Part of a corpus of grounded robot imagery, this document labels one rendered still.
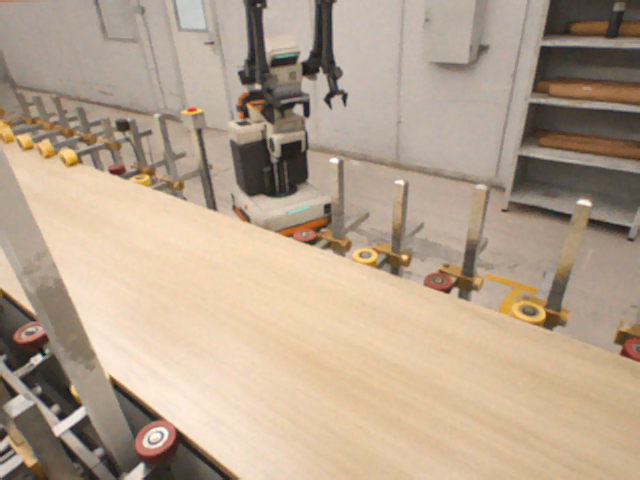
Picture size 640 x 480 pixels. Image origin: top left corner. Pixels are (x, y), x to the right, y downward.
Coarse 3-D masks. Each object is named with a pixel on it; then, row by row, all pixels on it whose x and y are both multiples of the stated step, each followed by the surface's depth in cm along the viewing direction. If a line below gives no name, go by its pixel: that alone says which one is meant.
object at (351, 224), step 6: (360, 216) 180; (366, 216) 183; (348, 222) 176; (354, 222) 176; (360, 222) 180; (348, 228) 173; (354, 228) 177; (324, 240) 165; (318, 246) 161; (324, 246) 163
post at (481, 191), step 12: (480, 192) 120; (480, 204) 122; (480, 216) 123; (468, 228) 127; (480, 228) 125; (468, 240) 129; (480, 240) 130; (468, 252) 131; (468, 264) 133; (468, 276) 135; (468, 300) 140
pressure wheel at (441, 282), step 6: (426, 276) 128; (432, 276) 128; (438, 276) 128; (444, 276) 127; (426, 282) 125; (432, 282) 125; (438, 282) 125; (444, 282) 125; (450, 282) 125; (432, 288) 124; (438, 288) 123; (444, 288) 123; (450, 288) 124
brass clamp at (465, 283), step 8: (440, 272) 140; (448, 272) 138; (456, 272) 137; (456, 280) 137; (464, 280) 136; (472, 280) 134; (480, 280) 134; (464, 288) 137; (472, 288) 134; (480, 288) 136
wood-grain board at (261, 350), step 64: (64, 192) 196; (128, 192) 193; (0, 256) 150; (64, 256) 149; (128, 256) 147; (192, 256) 145; (256, 256) 143; (320, 256) 141; (128, 320) 118; (192, 320) 117; (256, 320) 116; (320, 320) 114; (384, 320) 113; (448, 320) 112; (512, 320) 111; (128, 384) 99; (192, 384) 98; (256, 384) 97; (320, 384) 96; (384, 384) 96; (448, 384) 95; (512, 384) 94; (576, 384) 93; (256, 448) 84; (320, 448) 83; (384, 448) 83; (448, 448) 82; (512, 448) 81; (576, 448) 81
